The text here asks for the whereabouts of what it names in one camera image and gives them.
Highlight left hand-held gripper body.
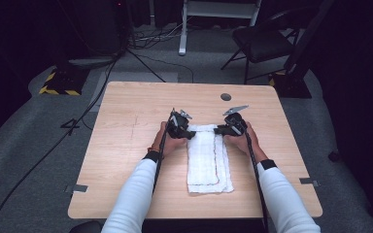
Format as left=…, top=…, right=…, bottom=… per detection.
left=166, top=108, right=194, bottom=140

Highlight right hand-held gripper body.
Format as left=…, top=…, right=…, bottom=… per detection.
left=222, top=104, right=250, bottom=136

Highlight white towel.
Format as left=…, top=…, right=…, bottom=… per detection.
left=186, top=123, right=235, bottom=195

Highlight person's left hand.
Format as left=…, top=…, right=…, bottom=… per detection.
left=151, top=120, right=189, bottom=158

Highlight person's right hand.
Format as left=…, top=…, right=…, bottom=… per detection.
left=222, top=121, right=270, bottom=163

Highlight black folding chair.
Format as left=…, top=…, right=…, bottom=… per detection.
left=220, top=9, right=301, bottom=85

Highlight grey tape piece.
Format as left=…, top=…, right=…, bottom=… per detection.
left=65, top=183, right=89, bottom=194
left=298, top=177, right=321, bottom=187

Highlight dark computer tower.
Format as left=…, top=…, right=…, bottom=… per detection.
left=76, top=0, right=131, bottom=58

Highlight black round stool seat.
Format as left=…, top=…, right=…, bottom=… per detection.
left=68, top=220, right=104, bottom=233

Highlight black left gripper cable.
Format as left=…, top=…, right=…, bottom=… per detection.
left=152, top=111, right=177, bottom=195

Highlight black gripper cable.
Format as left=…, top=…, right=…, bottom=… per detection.
left=152, top=111, right=177, bottom=195
left=244, top=130, right=270, bottom=233

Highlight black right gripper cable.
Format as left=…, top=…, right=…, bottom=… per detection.
left=244, top=130, right=270, bottom=233

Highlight thin black floor cable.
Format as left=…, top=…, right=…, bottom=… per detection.
left=140, top=52, right=195, bottom=84

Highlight black yellow striped base plate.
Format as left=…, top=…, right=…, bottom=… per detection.
left=268, top=70, right=313, bottom=99
left=38, top=65, right=90, bottom=97

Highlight tangle of floor cables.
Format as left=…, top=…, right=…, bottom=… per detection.
left=128, top=22, right=190, bottom=51

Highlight black slanted stand post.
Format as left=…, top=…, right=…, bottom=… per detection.
left=284, top=0, right=337, bottom=76

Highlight white desk frame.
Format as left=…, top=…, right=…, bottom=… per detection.
left=178, top=0, right=263, bottom=57

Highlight long black floor cable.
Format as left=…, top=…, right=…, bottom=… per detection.
left=0, top=55, right=119, bottom=233

